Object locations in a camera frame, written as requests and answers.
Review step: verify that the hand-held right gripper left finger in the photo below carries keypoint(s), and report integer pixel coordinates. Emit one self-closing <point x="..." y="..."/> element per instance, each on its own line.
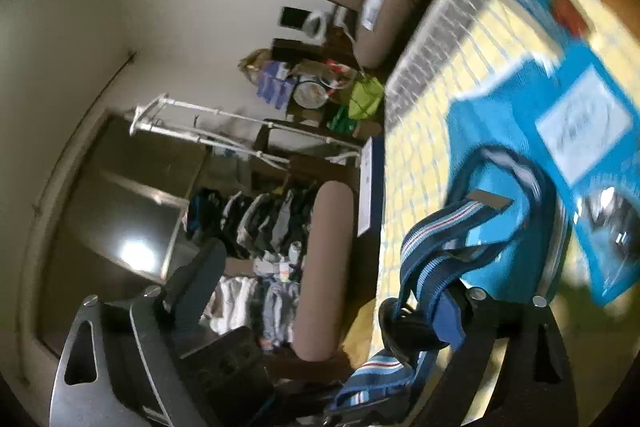
<point x="196" y="278"/>

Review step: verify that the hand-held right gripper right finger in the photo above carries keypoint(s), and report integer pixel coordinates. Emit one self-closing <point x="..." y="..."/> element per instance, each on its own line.
<point x="452" y="318"/>

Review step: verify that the blue packet with white label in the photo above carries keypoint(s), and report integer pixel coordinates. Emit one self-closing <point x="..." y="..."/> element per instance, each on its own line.
<point x="582" y="127"/>

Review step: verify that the pile of clothes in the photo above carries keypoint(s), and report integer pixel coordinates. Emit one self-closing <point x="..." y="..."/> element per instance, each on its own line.
<point x="255" y="227"/>

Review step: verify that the dark glass door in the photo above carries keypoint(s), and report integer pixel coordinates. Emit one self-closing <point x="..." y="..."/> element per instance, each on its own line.
<point x="120" y="207"/>

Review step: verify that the brown padded seat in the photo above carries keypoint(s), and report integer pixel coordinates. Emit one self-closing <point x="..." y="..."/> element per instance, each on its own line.
<point x="325" y="267"/>

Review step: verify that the yellow checked tablecloth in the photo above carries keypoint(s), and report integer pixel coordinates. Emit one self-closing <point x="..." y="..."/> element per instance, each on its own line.
<point x="425" y="167"/>

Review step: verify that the white box with blue edge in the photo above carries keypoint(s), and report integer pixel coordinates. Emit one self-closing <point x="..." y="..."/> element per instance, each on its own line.
<point x="371" y="187"/>

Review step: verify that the white clothes rack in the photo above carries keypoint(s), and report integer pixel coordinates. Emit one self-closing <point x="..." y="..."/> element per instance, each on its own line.
<point x="215" y="117"/>

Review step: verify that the purple packets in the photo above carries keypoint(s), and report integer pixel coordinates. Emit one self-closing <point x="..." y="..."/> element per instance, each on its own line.
<point x="274" y="83"/>

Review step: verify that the dark green bag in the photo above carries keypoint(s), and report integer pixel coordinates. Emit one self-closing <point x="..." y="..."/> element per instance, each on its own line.
<point x="342" y="121"/>

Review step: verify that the yellowish plastic bag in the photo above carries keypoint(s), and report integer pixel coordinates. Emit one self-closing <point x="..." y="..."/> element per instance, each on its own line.
<point x="254" y="63"/>

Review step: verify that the light green bag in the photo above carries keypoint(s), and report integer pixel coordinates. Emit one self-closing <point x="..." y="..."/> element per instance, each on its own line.
<point x="365" y="99"/>

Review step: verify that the dark wooden side table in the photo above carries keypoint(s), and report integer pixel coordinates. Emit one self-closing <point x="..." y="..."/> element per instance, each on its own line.
<point x="300" y="52"/>

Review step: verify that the black tablet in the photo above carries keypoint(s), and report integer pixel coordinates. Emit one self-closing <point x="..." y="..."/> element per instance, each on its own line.
<point x="292" y="17"/>

